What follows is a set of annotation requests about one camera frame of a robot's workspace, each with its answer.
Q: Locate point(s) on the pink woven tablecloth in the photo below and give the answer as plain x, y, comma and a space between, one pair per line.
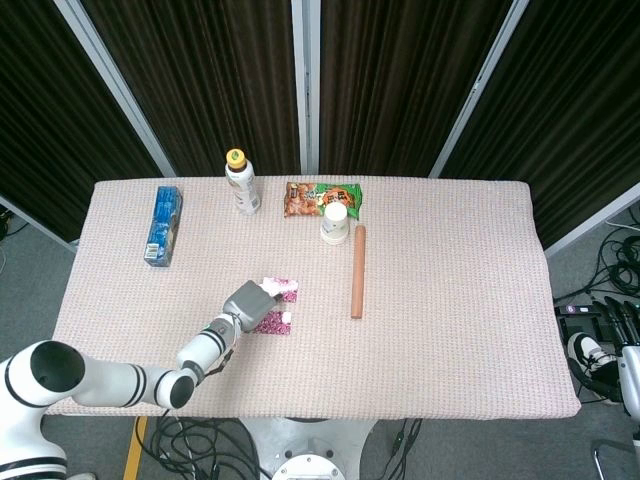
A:
450, 300

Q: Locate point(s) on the yellow-capped drink bottle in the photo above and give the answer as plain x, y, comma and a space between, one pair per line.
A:
242, 190

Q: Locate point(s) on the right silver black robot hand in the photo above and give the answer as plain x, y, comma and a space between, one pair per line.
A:
631, 380

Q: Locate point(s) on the grey partition post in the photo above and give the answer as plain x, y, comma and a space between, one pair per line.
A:
115, 85
475, 95
306, 85

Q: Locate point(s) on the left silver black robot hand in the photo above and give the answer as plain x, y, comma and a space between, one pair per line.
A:
250, 305

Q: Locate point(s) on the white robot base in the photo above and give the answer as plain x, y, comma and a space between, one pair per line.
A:
310, 440

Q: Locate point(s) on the wooden rolling pin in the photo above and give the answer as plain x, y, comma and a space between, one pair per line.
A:
358, 270

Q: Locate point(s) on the orange green snack bag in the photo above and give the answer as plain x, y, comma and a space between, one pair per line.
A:
305, 200

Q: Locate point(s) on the chrome tube leg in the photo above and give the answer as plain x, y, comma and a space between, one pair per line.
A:
597, 455

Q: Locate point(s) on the dark curtain partition panel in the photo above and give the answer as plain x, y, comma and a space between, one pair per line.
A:
575, 125
40, 125
200, 75
400, 75

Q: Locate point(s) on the grey partition frame rail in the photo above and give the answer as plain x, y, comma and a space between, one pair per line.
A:
595, 220
35, 222

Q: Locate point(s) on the white black sneaker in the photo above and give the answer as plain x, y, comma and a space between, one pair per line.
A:
585, 347

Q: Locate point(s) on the yellow floor tape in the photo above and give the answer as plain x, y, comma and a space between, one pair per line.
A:
135, 450

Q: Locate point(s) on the white shoe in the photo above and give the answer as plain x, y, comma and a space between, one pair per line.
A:
85, 476

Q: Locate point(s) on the white paper cup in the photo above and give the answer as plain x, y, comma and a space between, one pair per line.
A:
334, 222

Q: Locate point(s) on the blue cardboard box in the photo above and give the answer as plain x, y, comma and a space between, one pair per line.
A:
162, 225

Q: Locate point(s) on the black power strip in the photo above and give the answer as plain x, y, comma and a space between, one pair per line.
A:
582, 309

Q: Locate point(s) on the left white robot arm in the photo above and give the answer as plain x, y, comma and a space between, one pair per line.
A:
100, 380

